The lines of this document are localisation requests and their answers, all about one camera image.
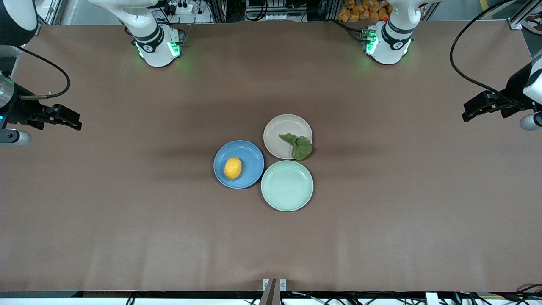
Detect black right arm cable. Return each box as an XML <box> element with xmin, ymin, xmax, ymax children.
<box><xmin>16</xmin><ymin>45</ymin><xmax>71</xmax><ymax>100</ymax></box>

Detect aluminium frame profile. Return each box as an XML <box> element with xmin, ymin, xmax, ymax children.
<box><xmin>508</xmin><ymin>0</ymin><xmax>542</xmax><ymax>31</ymax></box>

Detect bag of orange fruit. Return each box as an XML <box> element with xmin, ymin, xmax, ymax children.
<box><xmin>337</xmin><ymin>0</ymin><xmax>391</xmax><ymax>23</ymax></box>

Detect yellow lemon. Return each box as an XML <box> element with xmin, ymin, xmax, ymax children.
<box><xmin>224</xmin><ymin>157</ymin><xmax>243</xmax><ymax>180</ymax></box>

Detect pale green plate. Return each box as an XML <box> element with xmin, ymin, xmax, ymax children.
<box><xmin>261</xmin><ymin>160</ymin><xmax>314</xmax><ymax>212</ymax></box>

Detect white power strip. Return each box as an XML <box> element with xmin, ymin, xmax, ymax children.
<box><xmin>166</xmin><ymin>0</ymin><xmax>194</xmax><ymax>16</ymax></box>

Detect beige plate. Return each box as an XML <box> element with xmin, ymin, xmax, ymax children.
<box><xmin>263</xmin><ymin>114</ymin><xmax>313</xmax><ymax>160</ymax></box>

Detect green lettuce leaf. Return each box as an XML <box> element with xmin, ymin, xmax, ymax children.
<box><xmin>279</xmin><ymin>133</ymin><xmax>314</xmax><ymax>161</ymax></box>

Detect metal table edge bracket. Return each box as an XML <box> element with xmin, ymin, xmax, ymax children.
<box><xmin>259</xmin><ymin>278</ymin><xmax>288</xmax><ymax>305</ymax></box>

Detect blue plate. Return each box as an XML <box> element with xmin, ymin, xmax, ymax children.
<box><xmin>213</xmin><ymin>140</ymin><xmax>265</xmax><ymax>189</ymax></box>

